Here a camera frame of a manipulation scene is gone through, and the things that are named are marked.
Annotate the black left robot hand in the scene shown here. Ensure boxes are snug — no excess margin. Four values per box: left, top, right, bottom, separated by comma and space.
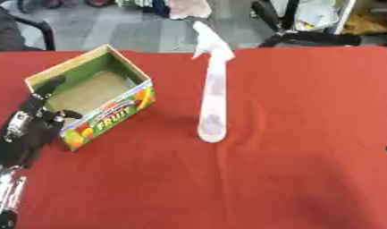
0, 74, 86, 168

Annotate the black chair base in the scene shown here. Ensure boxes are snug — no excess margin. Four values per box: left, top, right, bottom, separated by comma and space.
249, 0, 364, 48

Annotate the black office chair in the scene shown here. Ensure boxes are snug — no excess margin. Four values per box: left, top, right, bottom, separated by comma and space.
0, 2, 57, 55

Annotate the pink cloth bag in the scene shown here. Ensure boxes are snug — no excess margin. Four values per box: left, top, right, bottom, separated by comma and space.
164, 0, 214, 21

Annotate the cardboard box with green inside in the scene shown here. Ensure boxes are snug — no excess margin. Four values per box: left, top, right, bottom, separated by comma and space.
22, 44, 157, 152

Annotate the white spray bottle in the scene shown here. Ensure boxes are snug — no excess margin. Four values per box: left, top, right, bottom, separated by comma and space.
189, 21, 237, 144

